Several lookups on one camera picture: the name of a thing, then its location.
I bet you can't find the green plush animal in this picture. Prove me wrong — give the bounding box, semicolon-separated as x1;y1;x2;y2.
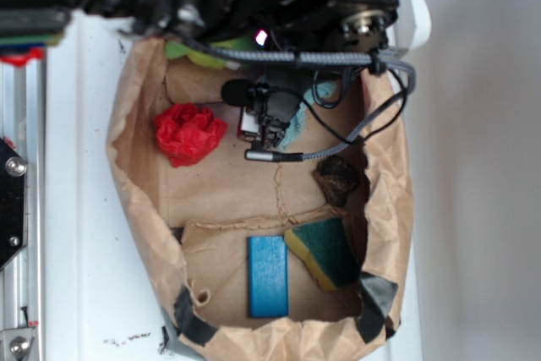
164;36;259;71

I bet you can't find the dark brown rock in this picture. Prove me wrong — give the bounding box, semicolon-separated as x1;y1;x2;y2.
314;155;360;207

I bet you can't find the black foam microphone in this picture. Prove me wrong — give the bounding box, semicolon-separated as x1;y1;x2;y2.
221;79;269;108

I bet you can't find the teal microfiber cloth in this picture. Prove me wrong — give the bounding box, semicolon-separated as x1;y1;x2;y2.
278;81;337;151

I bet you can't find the red crumpled paper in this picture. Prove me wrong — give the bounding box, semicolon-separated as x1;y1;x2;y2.
153;103;228;167

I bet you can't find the blue wooden block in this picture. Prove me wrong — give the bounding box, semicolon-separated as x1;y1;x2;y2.
248;236;289;318

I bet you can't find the brown paper bag tray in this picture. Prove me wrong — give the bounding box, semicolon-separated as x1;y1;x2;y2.
107;40;413;360

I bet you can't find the yellow green sponge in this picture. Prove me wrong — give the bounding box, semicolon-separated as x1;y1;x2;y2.
284;217;359;292

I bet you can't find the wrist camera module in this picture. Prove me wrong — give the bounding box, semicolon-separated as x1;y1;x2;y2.
238;84;300;150

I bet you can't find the grey braided cable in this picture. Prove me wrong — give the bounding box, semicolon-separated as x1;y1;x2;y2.
177;35;419;163

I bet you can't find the black octagonal mount plate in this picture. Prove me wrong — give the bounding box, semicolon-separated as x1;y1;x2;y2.
0;138;28;271

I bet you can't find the aluminium frame rail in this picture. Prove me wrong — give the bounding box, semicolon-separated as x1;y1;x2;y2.
1;61;46;360

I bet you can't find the metal corner bracket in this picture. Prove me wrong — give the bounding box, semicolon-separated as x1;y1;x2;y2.
1;327;36;361

